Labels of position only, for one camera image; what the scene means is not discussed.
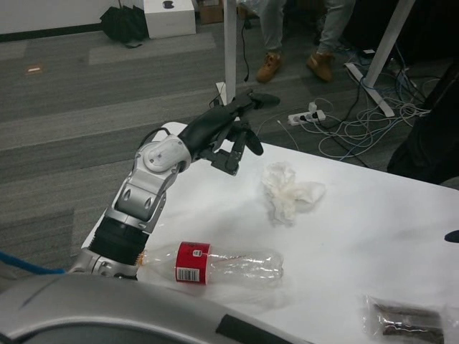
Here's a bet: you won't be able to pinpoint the tan boot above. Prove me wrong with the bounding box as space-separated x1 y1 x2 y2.
306 49 335 82
256 52 283 84

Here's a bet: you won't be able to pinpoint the clear packet dark contents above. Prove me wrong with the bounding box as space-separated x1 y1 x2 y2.
360 294 459 344

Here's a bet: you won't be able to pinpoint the hanging black cable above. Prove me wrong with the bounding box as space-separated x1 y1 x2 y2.
240 0 252 82

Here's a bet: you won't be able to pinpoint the crumpled white tissue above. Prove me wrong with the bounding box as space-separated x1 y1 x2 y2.
260 161 327 227

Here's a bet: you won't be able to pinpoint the person in grey trousers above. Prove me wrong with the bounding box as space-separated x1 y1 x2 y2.
256 0 352 84

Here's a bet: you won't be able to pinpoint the white desk leg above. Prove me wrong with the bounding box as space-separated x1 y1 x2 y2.
344 0 404 118
216 0 238 107

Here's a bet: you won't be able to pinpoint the blue cable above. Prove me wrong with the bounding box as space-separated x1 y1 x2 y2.
0 250 67 277

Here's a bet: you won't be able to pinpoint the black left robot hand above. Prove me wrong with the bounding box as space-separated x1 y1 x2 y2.
178 88 281 176

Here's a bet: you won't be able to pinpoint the tangle of white cables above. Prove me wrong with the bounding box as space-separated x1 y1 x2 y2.
317 64 431 161

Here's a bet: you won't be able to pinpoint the clear bottle red label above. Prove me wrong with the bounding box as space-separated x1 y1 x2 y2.
138 240 285 286

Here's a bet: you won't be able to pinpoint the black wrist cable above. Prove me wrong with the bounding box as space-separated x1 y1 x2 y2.
141 127 173 145

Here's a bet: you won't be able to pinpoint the white box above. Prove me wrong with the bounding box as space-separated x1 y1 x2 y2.
143 0 199 40

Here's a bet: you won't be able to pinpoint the white power strip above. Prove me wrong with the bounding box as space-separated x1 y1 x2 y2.
288 109 326 127

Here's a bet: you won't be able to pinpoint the cardboard box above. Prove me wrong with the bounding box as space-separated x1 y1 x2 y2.
199 0 226 25

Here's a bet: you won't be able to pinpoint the person in black clothes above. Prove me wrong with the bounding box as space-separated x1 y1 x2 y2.
387 60 459 186

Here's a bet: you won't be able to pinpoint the silver robot chest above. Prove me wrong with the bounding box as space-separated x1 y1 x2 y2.
0 272 273 344

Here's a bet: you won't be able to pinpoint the black bag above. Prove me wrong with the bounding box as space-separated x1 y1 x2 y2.
99 5 150 49

